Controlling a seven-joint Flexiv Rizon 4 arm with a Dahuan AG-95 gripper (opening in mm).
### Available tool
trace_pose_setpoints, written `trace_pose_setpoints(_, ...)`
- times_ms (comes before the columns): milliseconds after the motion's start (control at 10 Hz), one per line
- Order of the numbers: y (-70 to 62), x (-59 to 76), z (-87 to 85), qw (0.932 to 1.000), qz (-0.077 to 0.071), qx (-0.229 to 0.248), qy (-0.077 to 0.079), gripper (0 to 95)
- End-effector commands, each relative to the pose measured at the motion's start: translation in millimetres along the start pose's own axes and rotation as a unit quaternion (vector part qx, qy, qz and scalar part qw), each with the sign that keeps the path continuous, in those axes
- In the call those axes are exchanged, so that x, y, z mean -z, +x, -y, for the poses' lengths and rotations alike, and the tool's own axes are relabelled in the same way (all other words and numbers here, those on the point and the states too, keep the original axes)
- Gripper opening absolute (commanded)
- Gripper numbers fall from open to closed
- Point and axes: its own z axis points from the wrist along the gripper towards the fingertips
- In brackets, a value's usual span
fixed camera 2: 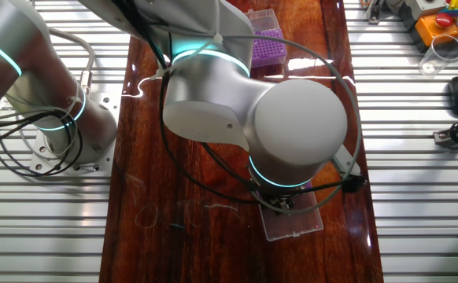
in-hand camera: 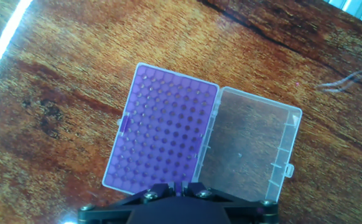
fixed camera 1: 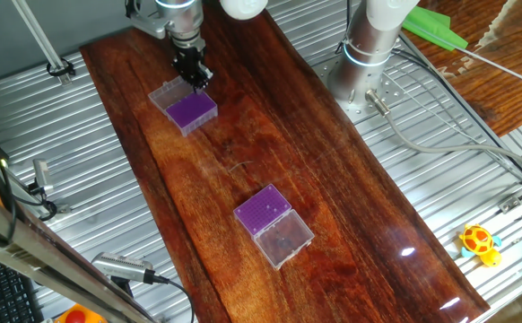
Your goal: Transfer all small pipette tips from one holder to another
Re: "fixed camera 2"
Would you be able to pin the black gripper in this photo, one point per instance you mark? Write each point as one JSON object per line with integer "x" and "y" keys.
{"x": 282, "y": 195}

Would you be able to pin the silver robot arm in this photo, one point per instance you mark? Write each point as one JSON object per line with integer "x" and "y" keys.
{"x": 292, "y": 126}

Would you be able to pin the flat purple pipette tip holder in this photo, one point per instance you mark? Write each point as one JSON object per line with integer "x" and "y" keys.
{"x": 292, "y": 226}

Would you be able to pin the tall purple pipette tip box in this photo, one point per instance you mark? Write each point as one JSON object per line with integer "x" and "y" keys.
{"x": 268, "y": 51}

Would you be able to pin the clear plastic cup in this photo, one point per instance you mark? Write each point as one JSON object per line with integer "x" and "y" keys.
{"x": 445, "y": 51}

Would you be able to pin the orange emergency stop box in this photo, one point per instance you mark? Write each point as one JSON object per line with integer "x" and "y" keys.
{"x": 435, "y": 33}

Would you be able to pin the grey button box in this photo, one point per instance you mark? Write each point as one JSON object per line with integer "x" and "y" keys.
{"x": 425, "y": 9}

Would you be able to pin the colourful plastic toy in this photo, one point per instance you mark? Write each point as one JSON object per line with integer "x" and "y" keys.
{"x": 455, "y": 7}

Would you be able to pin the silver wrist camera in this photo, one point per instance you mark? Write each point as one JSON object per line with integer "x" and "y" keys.
{"x": 345, "y": 161}

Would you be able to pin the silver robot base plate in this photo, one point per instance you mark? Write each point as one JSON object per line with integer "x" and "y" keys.
{"x": 109, "y": 106}

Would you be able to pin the silver bracket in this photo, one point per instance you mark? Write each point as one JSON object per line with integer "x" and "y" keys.
{"x": 374, "y": 13}

